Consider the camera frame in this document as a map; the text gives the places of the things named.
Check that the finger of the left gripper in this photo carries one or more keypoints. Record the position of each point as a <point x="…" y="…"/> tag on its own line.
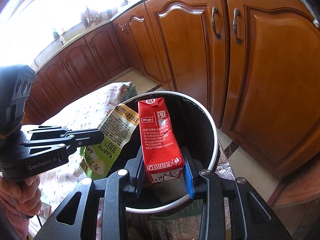
<point x="81" y="138"/>
<point x="46" y="134"/>

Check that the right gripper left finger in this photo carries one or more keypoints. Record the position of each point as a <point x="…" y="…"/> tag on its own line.
<point x="76" y="216"/>

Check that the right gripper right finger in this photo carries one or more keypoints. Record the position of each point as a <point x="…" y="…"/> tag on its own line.
<point x="250" y="215"/>

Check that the green spout pouch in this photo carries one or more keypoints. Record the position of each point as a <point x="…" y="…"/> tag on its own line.
<point x="117" y="128"/>

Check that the red milk carton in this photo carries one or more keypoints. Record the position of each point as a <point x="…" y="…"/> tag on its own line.
<point x="162" y="156"/>

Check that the pink sleeve forearm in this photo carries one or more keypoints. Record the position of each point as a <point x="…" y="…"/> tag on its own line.
<point x="19" y="224"/>

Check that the white round trash bin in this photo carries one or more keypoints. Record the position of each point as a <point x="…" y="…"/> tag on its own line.
<point x="194" y="129"/>

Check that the brown wooden kitchen cabinets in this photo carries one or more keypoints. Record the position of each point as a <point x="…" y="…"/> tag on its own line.
<point x="254" y="64"/>

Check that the left hand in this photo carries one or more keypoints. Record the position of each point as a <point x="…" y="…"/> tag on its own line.
<point x="25" y="197"/>

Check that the white dotted tablecloth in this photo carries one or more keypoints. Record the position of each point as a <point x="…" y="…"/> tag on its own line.
<point x="85" y="113"/>

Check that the dish rack with utensils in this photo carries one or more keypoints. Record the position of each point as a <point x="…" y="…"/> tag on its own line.
<point x="91" y="18"/>

